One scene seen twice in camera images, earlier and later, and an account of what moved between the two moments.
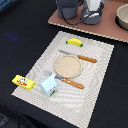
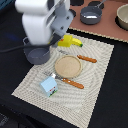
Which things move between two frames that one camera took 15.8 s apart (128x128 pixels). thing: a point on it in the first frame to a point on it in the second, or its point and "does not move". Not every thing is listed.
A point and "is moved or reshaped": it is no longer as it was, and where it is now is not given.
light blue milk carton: x=49 y=85 does not move
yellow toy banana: x=74 y=41 does not move
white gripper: x=94 y=7 to x=43 y=21
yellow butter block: x=23 y=82 to x=66 y=41
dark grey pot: x=68 y=9 is moved or reshaped
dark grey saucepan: x=90 y=17 does not move
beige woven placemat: x=68 y=77 does not move
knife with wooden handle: x=92 y=60 does not move
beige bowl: x=121 y=18 does not move
